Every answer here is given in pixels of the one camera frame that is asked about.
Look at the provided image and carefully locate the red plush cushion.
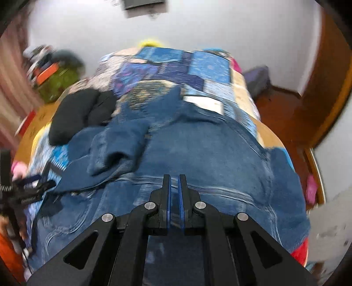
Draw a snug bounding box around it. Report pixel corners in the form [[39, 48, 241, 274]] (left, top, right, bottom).
[[291, 238, 309, 267]]

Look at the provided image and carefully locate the small black wall monitor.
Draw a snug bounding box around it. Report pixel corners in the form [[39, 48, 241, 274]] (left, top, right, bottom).
[[122, 0, 165, 10]]

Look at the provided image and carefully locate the black folded garment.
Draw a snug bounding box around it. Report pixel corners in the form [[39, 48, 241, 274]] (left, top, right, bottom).
[[48, 88, 117, 146]]

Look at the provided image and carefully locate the red box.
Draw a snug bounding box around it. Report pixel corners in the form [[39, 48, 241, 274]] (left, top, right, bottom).
[[15, 110, 36, 137]]

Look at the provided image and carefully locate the orange box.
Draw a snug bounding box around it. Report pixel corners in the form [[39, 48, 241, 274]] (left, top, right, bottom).
[[36, 62, 60, 86]]

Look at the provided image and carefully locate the white suitcase with stickers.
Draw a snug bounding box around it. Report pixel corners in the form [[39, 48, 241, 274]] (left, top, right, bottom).
[[306, 186, 352, 265]]

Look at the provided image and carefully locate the blue denim jacket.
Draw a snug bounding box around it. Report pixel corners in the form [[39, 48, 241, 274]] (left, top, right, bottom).
[[28, 87, 314, 285]]

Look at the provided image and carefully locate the pink croc shoe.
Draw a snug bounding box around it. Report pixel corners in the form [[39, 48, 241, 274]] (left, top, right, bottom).
[[305, 174, 318, 205]]

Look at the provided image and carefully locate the grey purple backpack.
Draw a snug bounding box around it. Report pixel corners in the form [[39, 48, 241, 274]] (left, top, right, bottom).
[[243, 66, 271, 100]]

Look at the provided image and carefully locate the wooden lap desk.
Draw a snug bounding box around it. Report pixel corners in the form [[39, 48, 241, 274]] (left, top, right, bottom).
[[13, 102, 60, 164]]

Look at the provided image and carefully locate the blue patchwork quilt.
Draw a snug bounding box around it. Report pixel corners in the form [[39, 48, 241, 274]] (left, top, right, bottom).
[[68, 47, 255, 136]]

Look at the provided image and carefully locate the colourful fleece blanket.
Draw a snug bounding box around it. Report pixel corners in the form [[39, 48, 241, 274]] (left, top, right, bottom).
[[230, 57, 293, 167]]

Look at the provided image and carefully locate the striped red curtain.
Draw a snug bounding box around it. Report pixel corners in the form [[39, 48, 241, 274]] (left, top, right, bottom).
[[1, 13, 43, 151]]

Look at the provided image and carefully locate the wooden door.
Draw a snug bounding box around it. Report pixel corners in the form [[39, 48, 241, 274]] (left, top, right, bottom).
[[297, 12, 351, 148]]

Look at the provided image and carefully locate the green storage box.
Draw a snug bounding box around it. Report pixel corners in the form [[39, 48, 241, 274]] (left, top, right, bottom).
[[37, 67, 79, 104]]

